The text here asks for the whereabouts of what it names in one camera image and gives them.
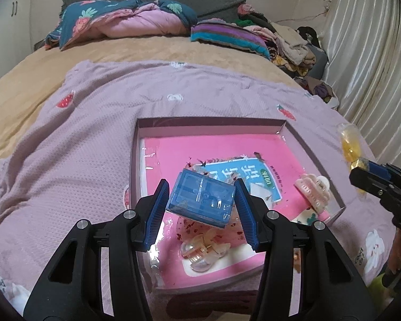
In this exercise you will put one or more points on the striped folded blanket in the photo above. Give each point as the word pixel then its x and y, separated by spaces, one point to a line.
pixel 227 36

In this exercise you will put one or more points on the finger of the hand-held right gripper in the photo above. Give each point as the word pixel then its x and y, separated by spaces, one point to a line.
pixel 371 182
pixel 379 169

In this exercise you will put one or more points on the purple printed blanket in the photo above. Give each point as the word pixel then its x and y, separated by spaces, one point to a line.
pixel 87 140

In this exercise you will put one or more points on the pink book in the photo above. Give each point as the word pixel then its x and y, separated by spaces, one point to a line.
pixel 193 150

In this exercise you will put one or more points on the cream hair claw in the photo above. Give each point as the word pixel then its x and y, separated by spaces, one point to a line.
pixel 312 192

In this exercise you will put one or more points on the blue pink floral quilt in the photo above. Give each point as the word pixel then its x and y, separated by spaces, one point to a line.
pixel 137 23

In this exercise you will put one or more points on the beige bed sheet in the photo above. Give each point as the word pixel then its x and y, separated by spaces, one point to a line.
pixel 36 73

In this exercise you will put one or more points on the yellow clear hair clip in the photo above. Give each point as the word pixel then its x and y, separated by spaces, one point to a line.
pixel 349 142

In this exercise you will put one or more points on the bag of dark clothes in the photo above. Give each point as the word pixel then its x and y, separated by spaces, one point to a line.
pixel 320 90

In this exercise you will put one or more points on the pile of clothes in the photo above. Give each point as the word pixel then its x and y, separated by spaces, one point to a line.
pixel 294 43

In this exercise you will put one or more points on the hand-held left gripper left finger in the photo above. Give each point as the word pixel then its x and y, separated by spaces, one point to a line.
pixel 157 217

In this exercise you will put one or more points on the white pleated curtain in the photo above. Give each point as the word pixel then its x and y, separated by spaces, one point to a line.
pixel 371 73

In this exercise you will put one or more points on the small blue plastic box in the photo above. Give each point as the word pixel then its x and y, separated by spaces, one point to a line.
pixel 200 197

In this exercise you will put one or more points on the white wardrobe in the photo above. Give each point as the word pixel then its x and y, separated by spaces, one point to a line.
pixel 6 23

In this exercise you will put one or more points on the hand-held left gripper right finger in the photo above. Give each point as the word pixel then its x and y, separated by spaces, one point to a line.
pixel 249 217

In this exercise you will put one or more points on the clear orange hair claw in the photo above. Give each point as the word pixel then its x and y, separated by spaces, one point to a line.
pixel 200 257

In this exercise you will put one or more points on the lime green garment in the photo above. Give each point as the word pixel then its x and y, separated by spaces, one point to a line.
pixel 381 282

